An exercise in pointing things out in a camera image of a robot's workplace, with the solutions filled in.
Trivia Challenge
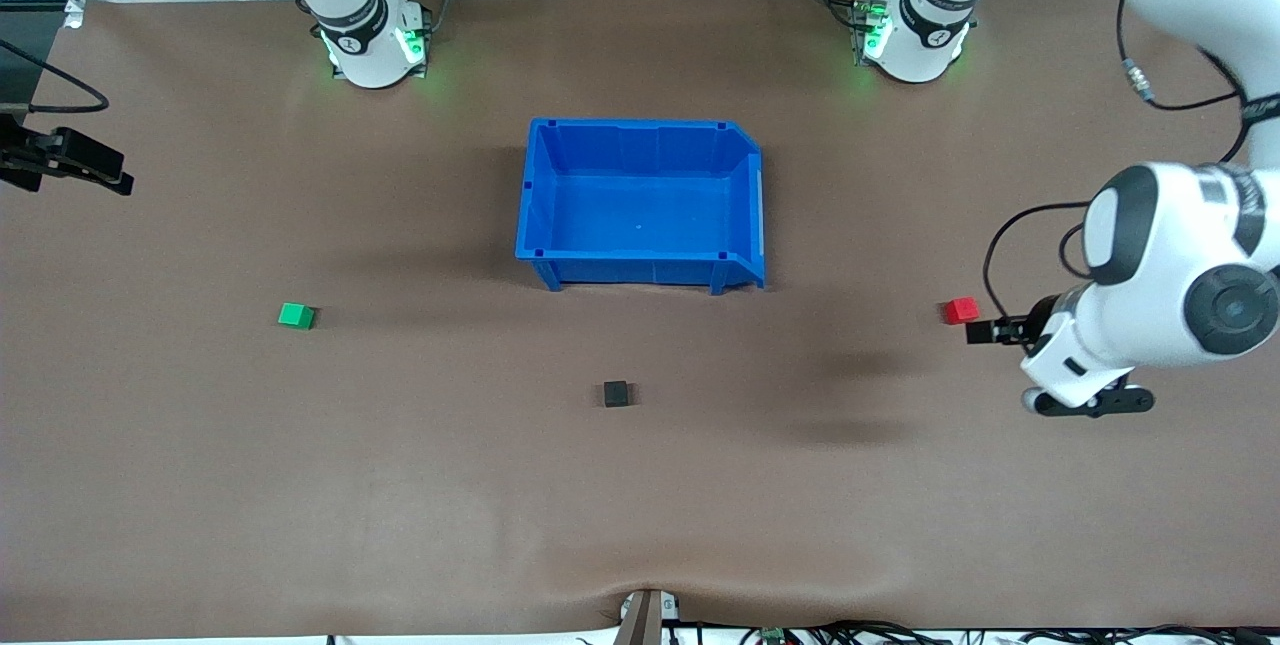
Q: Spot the black cable bundle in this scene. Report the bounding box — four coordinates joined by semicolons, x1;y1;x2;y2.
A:
660;619;1280;645

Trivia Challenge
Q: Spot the blue plastic storage bin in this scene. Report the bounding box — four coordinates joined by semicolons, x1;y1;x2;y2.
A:
515;118;767;296

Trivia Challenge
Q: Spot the brown table mat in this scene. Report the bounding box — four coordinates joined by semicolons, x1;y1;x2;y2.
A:
0;0;1280;642

